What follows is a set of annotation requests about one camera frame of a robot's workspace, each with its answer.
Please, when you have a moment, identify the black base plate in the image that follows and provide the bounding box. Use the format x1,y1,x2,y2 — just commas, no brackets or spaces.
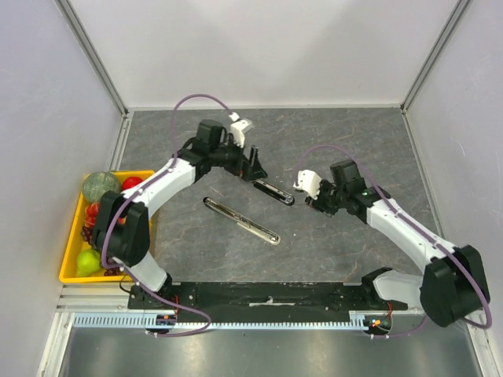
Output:
127,280,409,315

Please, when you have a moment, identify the yellow plastic bin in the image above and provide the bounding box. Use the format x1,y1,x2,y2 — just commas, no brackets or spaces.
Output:
59,170,153,284

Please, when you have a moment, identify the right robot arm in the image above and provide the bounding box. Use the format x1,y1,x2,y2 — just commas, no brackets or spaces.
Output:
294,160,492,329

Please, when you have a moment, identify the purple grape bunch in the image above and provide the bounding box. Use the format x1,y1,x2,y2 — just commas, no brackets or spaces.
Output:
81,225,120,277

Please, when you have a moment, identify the green pear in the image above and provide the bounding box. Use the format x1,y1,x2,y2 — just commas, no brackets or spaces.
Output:
76,248,101,277

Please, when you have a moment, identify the green striped melon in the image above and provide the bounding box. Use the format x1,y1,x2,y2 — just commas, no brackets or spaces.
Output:
82,172,121,203

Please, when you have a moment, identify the silver and black stapler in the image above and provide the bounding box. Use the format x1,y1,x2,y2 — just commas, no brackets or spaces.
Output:
203,196,281,245

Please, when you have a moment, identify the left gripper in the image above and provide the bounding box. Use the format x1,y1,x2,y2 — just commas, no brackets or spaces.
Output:
210,134,267,182

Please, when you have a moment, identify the red cherry tomato cluster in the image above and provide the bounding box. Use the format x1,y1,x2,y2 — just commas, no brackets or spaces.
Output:
84,202,100,229

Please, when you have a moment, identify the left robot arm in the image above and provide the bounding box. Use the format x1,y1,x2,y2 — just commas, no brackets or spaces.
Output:
90,119,267,309

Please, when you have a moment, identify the grey cable duct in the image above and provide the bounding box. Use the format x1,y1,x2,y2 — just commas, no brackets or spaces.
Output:
72,313,376,331

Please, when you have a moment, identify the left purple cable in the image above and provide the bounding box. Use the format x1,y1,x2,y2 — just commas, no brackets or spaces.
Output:
101,93,237,339

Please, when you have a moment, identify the red apple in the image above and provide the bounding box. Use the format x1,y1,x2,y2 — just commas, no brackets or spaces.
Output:
121,176,143,192

